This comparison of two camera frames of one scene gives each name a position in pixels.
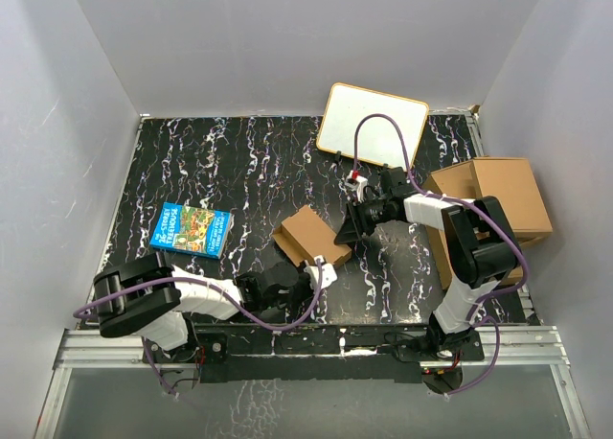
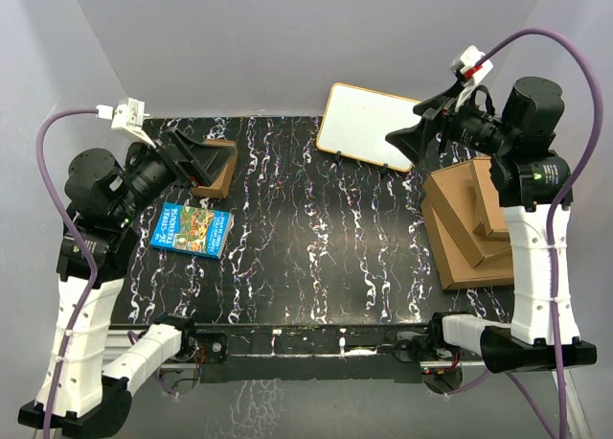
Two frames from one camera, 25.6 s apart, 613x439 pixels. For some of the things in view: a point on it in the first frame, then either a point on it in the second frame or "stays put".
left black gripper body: x=300 y=291 -> x=151 y=173
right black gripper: x=351 y=228 -> x=414 y=141
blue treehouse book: x=191 y=229 stays put
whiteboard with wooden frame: x=379 y=138 stays put
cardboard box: x=306 y=236 -> x=218 y=189
